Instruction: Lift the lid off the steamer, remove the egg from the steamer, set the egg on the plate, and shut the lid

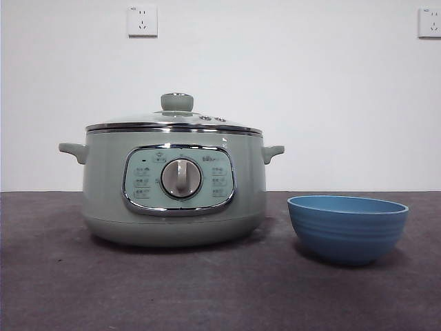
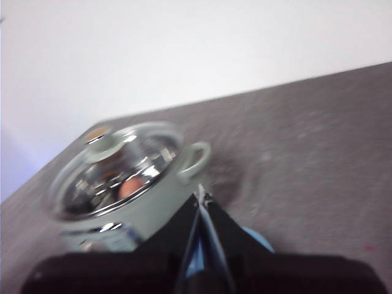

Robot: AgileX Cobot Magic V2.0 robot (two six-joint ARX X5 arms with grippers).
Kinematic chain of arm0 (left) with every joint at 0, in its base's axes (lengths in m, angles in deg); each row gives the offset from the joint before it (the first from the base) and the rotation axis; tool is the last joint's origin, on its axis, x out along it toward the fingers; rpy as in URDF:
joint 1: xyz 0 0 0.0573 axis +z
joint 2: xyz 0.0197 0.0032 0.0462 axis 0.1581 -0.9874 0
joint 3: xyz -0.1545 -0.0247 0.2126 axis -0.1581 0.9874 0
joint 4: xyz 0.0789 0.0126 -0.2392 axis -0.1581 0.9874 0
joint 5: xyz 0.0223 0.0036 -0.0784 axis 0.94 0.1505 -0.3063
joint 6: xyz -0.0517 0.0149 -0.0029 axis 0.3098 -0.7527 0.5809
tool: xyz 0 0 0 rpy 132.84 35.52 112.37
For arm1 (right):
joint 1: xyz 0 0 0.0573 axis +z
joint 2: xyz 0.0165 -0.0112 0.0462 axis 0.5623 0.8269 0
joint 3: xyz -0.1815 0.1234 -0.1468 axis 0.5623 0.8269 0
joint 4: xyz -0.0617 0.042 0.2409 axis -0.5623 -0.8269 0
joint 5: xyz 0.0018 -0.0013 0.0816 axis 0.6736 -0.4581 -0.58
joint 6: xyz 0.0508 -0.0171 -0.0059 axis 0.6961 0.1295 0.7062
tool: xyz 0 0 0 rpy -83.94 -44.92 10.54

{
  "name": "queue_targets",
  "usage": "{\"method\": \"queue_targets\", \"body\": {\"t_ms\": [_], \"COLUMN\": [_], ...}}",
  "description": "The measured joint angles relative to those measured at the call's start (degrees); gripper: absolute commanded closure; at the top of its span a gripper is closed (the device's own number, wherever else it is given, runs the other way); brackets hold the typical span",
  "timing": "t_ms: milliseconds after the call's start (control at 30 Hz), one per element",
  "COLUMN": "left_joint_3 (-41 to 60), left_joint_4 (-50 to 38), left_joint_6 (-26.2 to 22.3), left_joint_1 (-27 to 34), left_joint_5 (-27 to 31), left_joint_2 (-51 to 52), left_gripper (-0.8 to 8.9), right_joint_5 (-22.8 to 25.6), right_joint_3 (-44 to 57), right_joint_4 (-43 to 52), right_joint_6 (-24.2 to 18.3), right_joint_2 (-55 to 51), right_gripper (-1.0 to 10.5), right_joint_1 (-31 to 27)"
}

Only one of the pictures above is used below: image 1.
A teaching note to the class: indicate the glass lid with green knob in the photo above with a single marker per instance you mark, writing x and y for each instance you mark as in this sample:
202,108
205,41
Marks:
176,101

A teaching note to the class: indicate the pale green electric steamer pot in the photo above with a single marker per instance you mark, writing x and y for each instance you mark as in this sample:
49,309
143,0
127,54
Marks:
103,193

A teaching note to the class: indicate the blue ribbed bowl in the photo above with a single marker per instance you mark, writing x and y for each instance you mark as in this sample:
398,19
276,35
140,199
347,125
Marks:
348,238

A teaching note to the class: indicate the white wall socket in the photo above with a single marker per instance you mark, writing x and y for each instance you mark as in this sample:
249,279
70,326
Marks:
430,22
143,21

